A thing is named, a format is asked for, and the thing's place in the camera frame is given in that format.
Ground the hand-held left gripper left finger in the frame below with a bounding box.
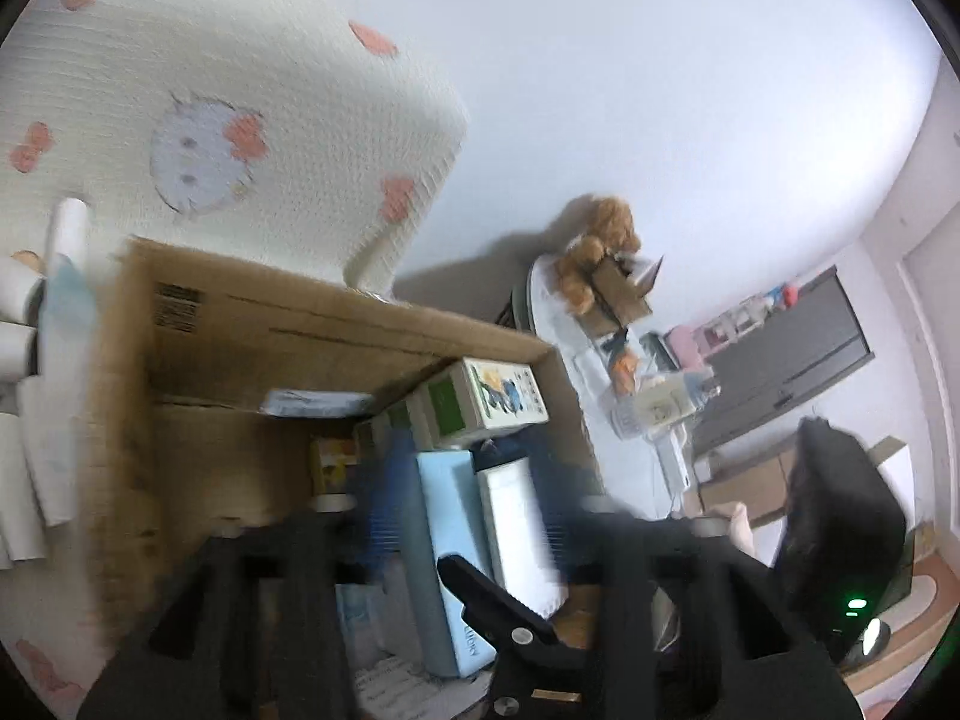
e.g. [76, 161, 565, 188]
[75, 427, 411, 720]

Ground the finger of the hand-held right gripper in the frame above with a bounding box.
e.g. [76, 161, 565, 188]
[437, 553, 601, 720]

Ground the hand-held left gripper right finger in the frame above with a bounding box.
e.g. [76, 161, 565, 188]
[525, 456, 863, 720]

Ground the large brown cardboard box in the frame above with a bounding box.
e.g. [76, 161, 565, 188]
[79, 236, 602, 720]

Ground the pile of white paper rolls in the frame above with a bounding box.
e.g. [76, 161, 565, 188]
[0, 197, 95, 571]

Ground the plain white box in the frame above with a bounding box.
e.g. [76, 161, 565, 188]
[475, 461, 571, 622]

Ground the yellow purple picture book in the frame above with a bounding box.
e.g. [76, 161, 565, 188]
[310, 435, 362, 497]

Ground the light blue box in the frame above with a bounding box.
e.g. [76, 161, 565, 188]
[415, 448, 501, 681]

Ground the brown cardboard carton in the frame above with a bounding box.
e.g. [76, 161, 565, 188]
[697, 439, 801, 531]
[866, 435, 914, 482]

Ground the white round table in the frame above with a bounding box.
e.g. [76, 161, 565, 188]
[523, 255, 702, 522]

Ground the brown curved panel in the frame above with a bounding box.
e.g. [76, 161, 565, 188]
[844, 523, 944, 700]

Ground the clear plastic container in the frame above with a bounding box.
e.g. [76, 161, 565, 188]
[611, 390, 676, 441]

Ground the green white drink carton pack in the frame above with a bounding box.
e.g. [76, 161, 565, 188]
[352, 357, 550, 458]

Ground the dark grey cabinet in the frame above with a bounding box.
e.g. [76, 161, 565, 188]
[691, 265, 876, 460]

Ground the clear plastic bottle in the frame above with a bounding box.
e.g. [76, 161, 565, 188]
[636, 370, 722, 430]

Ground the black chair back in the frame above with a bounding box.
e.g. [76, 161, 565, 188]
[496, 283, 535, 332]

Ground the pink soft item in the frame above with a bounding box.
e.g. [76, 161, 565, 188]
[666, 325, 715, 362]

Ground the white toy shelf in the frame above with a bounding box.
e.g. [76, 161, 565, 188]
[709, 298, 770, 344]

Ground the small open cardboard box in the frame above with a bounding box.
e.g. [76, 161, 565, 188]
[583, 251, 666, 336]

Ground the brown teddy bear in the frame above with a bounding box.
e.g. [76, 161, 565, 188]
[553, 196, 644, 316]

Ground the pale blue packet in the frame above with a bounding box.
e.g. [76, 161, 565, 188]
[39, 250, 98, 391]

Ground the white cartoon printed quilt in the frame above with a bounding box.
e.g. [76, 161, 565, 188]
[0, 0, 471, 305]

